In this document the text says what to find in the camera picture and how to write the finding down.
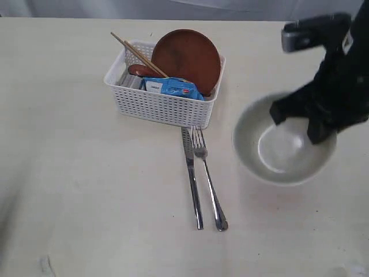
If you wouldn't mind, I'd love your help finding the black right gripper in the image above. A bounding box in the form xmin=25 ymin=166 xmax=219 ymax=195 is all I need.
xmin=269 ymin=29 xmax=368 ymax=144

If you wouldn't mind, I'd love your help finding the cream floral ceramic bowl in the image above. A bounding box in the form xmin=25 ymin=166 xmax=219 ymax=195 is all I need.
xmin=232 ymin=92 xmax=337 ymax=186

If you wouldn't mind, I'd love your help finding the silver metal fork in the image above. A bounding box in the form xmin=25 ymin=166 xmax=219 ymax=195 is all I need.
xmin=190 ymin=126 xmax=228 ymax=231

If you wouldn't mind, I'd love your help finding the silver metal table knife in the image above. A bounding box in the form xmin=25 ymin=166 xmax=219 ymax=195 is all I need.
xmin=181 ymin=127 xmax=204 ymax=230

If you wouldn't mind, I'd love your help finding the blue snack bag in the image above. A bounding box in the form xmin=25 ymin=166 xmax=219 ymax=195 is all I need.
xmin=142 ymin=77 xmax=204 ymax=101

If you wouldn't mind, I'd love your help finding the brown round plate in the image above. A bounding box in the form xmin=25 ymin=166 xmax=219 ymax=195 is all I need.
xmin=151 ymin=29 xmax=221 ymax=97

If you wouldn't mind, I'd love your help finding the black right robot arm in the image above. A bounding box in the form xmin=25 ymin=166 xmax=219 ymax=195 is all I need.
xmin=269 ymin=1 xmax=368 ymax=144

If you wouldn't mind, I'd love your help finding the white perforated plastic basket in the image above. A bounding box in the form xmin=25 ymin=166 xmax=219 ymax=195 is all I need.
xmin=104 ymin=48 xmax=226 ymax=129

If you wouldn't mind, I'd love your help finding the brown wooden spoon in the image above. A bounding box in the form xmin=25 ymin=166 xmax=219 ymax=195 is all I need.
xmin=127 ymin=64 xmax=161 ymax=77

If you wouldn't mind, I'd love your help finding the clear glass cup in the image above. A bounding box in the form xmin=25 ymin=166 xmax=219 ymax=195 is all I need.
xmin=118 ymin=71 xmax=142 ymax=89

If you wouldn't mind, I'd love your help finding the lower wooden chopstick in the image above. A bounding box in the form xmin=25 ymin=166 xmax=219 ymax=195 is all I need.
xmin=123 ymin=40 xmax=168 ymax=78

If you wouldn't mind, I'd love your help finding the wooden chopstick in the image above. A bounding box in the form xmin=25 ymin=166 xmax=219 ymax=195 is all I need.
xmin=110 ymin=32 xmax=168 ymax=78
xmin=123 ymin=40 xmax=168 ymax=78

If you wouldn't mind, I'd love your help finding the upper wooden chopstick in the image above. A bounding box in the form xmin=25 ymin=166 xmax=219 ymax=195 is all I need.
xmin=110 ymin=32 xmax=168 ymax=78

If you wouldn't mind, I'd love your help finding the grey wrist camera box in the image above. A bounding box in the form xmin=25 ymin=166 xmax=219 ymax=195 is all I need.
xmin=281 ymin=13 xmax=352 ymax=53

